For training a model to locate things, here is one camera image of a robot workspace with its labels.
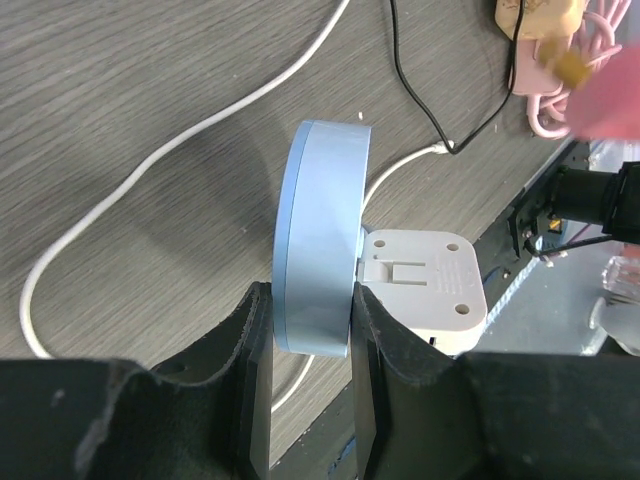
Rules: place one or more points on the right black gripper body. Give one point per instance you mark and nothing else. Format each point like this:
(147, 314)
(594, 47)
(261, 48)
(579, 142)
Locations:
(610, 200)

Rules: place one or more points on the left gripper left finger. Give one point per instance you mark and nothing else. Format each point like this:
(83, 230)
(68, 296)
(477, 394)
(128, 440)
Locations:
(204, 413)

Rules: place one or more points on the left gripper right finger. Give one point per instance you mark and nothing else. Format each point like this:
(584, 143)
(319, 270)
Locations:
(420, 414)

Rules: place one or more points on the pink square plug adapter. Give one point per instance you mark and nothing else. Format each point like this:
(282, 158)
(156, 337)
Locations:
(606, 106)

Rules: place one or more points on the white square plug adapter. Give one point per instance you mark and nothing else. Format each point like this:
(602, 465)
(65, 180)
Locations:
(430, 282)

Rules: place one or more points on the round blue power socket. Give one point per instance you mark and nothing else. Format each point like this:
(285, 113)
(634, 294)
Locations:
(318, 237)

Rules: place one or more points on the pink power strip with cable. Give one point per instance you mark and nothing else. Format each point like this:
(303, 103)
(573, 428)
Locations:
(547, 71)

